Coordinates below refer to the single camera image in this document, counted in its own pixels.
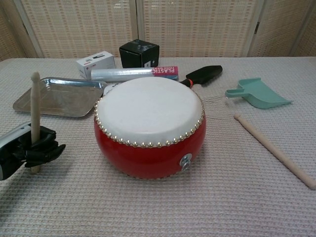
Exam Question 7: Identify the red drum with white skin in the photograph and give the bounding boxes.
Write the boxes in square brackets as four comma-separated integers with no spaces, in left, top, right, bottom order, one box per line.
[93,77,206,180]

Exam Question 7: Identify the black garden trowel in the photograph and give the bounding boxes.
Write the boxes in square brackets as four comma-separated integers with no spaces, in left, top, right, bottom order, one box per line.
[181,65,223,89]

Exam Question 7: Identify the woven folding screen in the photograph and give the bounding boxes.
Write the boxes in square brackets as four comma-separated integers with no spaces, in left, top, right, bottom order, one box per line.
[0,0,316,62]

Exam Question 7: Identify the beige woven tablecloth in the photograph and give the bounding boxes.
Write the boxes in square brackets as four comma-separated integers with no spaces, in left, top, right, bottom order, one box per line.
[0,57,316,237]

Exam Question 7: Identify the white product box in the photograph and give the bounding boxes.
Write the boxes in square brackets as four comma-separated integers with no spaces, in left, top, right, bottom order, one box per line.
[76,50,116,80]

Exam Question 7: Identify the silver metal tray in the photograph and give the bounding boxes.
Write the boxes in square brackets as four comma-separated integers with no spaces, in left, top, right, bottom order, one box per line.
[12,77,108,118]

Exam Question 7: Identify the black cube box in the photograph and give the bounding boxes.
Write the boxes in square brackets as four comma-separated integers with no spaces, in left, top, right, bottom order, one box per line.
[119,39,160,69]

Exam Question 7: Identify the teal plastic dustpan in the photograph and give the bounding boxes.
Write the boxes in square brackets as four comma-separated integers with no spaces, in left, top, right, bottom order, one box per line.
[225,78,294,110]

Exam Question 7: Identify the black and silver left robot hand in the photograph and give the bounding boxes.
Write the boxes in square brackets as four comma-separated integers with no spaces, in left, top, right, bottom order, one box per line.
[0,122,67,181]

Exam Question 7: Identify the plastic food wrap roll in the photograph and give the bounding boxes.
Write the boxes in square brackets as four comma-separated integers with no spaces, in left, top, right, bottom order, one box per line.
[90,66,180,83]

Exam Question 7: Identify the wooden drumstick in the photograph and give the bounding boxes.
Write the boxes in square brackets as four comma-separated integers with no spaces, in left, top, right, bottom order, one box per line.
[30,71,41,174]
[234,114,316,191]

